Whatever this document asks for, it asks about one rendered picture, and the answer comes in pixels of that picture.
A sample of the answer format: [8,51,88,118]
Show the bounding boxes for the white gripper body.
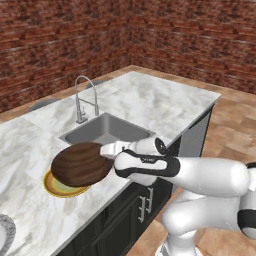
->
[99,141,125,159]

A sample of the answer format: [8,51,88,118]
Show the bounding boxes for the dark cabinet door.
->
[87,193,145,256]
[142,178,175,231]

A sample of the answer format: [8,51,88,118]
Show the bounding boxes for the steel sink basin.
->
[58,112,156,146]

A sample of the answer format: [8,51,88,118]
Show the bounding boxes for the steel spring tap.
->
[74,75,101,125]

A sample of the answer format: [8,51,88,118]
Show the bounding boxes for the yellow plate with green centre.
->
[42,168,92,199]

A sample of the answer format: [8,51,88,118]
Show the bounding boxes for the grey marbled plate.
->
[0,213,17,256]

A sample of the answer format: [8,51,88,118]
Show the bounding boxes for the silver cabinet handle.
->
[146,187,155,215]
[138,196,147,224]

